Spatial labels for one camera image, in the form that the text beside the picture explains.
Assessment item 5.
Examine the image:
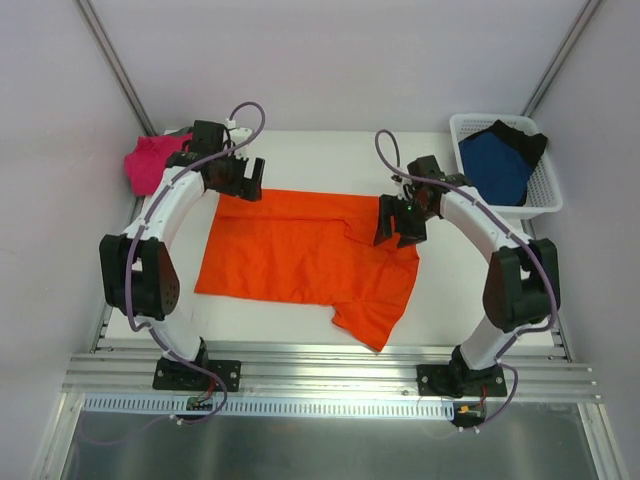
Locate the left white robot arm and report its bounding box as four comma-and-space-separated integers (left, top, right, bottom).
99, 118, 265, 388

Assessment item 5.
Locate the blue t shirt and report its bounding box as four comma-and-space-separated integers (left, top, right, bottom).
458, 132, 533, 207

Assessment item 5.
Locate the white slotted cable duct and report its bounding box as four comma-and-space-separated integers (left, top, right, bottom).
83, 393, 454, 421

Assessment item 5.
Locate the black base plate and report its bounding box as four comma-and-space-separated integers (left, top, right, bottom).
416, 364, 507, 399
152, 358, 242, 392

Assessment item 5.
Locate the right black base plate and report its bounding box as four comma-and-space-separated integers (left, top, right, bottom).
416, 364, 507, 399

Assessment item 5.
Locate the black t shirt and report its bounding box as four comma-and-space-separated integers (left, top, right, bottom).
488, 120, 548, 170

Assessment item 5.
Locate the white plastic basket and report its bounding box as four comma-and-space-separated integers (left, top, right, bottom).
449, 113, 563, 220

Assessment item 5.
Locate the aluminium mounting rail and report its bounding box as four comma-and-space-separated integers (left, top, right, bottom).
62, 340, 605, 403

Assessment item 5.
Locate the grey folded t shirt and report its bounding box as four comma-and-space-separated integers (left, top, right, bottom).
166, 126, 193, 141

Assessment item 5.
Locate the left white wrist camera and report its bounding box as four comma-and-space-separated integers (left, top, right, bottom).
223, 118, 254, 146

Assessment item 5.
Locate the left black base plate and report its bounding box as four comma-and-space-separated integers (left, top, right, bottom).
152, 358, 242, 392

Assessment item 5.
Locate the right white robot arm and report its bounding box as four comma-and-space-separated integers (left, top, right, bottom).
374, 156, 561, 398

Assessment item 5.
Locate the pink folded t shirt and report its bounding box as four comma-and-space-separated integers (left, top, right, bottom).
124, 133, 192, 197

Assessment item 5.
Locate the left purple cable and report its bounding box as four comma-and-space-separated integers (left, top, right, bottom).
124, 102, 266, 426

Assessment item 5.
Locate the orange t shirt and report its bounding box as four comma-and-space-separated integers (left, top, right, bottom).
194, 189, 420, 351

